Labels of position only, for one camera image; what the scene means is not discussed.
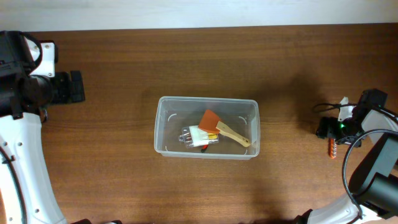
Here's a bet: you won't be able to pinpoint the orange bit holder strip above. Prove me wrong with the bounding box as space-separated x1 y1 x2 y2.
328 138 337 159

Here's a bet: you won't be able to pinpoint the orange scraper wooden handle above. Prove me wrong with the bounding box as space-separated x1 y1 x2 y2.
198 110 251 147

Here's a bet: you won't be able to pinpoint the clear plastic container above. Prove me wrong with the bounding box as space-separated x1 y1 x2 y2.
154 96 261 160

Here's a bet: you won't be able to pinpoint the red handled pliers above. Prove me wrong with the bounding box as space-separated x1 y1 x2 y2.
201 145 208 153

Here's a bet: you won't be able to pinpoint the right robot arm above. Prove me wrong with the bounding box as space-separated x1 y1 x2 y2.
294 89 397 224

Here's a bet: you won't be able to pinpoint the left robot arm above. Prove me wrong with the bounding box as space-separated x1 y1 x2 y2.
1 30 85 223

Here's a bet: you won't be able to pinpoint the left black cable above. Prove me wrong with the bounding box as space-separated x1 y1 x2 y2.
0 146 29 224

